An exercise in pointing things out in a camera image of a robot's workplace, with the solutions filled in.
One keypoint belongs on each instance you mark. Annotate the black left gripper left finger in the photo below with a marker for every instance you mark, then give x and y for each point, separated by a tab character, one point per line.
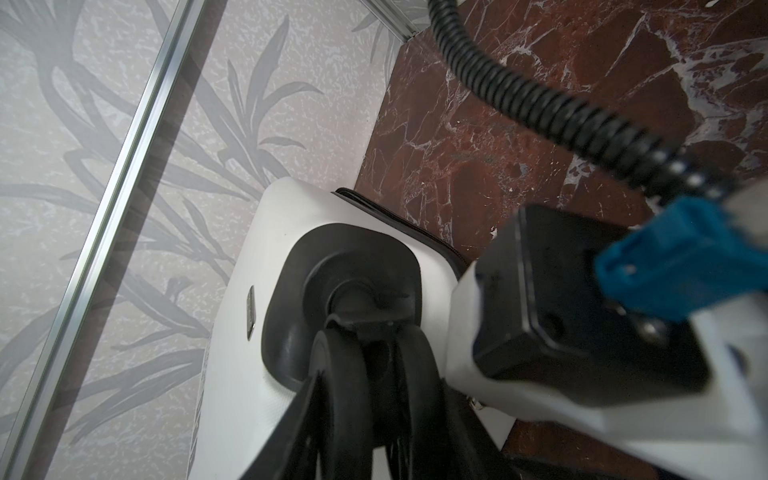
292	450

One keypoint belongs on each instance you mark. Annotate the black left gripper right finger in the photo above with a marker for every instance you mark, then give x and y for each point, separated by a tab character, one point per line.
472	452

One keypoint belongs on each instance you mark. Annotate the white hard-shell suitcase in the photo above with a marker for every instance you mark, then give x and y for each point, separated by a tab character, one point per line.
330	283

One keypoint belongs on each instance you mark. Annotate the aluminium frame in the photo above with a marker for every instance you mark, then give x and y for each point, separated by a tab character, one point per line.
137	141

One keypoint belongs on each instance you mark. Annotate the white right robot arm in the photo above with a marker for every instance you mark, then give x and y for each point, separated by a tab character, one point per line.
624	149

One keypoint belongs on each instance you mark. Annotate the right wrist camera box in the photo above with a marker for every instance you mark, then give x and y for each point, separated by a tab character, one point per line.
653	340

